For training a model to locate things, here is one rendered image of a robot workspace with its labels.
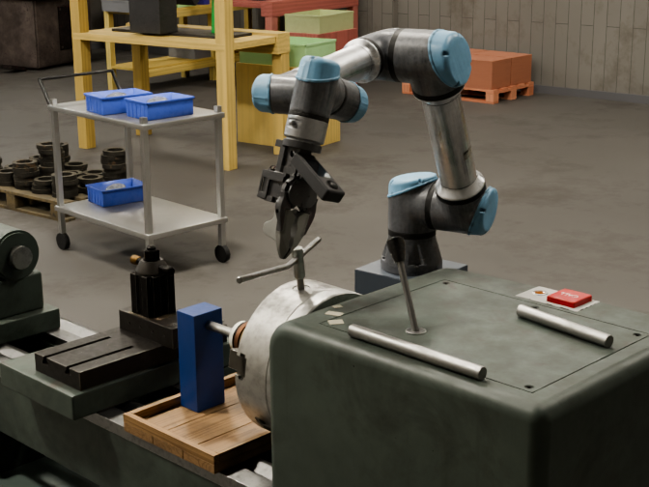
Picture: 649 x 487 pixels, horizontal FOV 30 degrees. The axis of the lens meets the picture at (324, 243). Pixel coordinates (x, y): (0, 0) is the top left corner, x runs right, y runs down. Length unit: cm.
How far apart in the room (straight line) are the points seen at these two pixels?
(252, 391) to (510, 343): 55
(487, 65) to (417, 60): 951
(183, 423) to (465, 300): 73
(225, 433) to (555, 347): 85
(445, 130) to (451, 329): 70
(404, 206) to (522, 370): 101
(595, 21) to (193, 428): 1021
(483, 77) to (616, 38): 136
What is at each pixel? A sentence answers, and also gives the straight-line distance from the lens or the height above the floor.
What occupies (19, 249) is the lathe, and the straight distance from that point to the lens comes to 321.
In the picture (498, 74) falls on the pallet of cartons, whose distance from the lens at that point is 1217.
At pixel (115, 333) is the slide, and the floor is 97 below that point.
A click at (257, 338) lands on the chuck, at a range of 232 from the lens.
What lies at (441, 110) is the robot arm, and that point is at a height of 152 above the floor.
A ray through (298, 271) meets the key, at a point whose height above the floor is 128.
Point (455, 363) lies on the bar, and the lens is 190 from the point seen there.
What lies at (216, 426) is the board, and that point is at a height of 89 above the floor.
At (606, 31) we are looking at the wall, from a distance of 1244.
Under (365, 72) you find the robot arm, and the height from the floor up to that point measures 162.
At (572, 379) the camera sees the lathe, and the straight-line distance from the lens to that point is 191.
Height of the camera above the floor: 197
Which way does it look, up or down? 16 degrees down
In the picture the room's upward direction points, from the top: straight up
